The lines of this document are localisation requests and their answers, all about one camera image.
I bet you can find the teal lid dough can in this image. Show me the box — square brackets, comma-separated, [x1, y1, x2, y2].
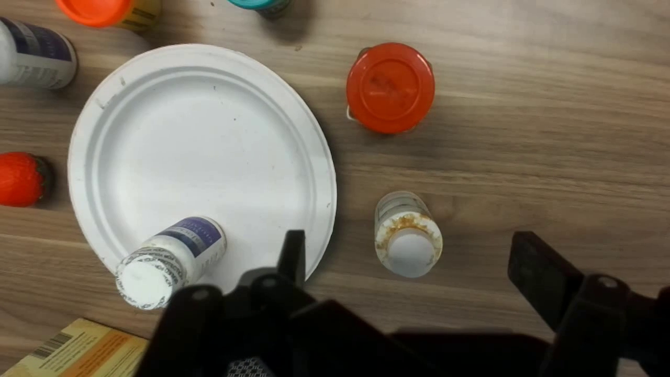
[226, 0, 294, 20]

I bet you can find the red tomato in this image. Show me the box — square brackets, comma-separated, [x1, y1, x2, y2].
[0, 152, 57, 209]

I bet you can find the yellow open carton box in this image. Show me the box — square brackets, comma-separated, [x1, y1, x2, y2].
[0, 316, 150, 377]

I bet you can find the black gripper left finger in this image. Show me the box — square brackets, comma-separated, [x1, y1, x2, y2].
[135, 228, 331, 377]

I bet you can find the orange lid dough can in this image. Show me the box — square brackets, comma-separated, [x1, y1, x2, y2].
[54, 0, 164, 34]

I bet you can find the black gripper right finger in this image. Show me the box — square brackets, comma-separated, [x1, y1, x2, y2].
[506, 228, 670, 377]

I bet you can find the white pill bottle blue label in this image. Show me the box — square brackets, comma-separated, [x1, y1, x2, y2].
[0, 18, 80, 93]
[113, 214, 229, 312]

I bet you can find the white-capped brown spice jar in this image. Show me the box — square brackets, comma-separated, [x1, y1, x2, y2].
[372, 189, 445, 280]

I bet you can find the white paper plate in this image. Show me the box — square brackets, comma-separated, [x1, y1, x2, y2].
[66, 42, 339, 296]

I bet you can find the spice jar red lid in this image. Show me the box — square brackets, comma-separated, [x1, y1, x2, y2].
[344, 40, 437, 137]

